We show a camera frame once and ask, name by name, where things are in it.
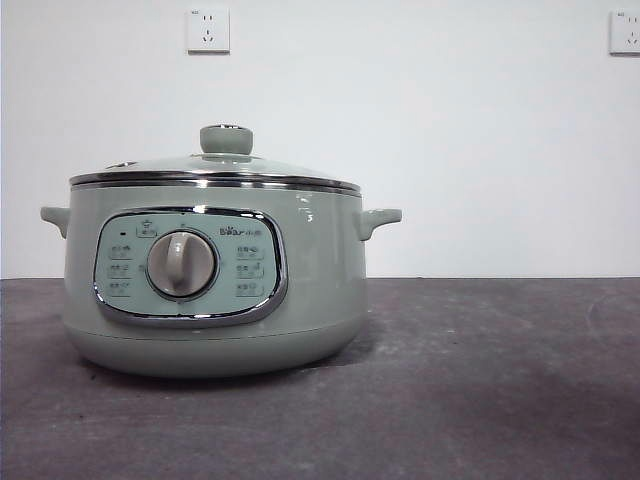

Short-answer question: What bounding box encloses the glass lid with green knob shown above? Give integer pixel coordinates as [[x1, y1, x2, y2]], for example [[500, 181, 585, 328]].
[[69, 124, 360, 194]]

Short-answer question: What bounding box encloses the pale green electric cooking pot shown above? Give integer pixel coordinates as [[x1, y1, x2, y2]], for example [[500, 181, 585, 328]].
[[40, 184, 403, 379]]

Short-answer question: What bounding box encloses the white wall socket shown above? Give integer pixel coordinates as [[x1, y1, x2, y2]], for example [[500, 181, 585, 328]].
[[608, 10, 640, 56], [187, 7, 232, 55]]

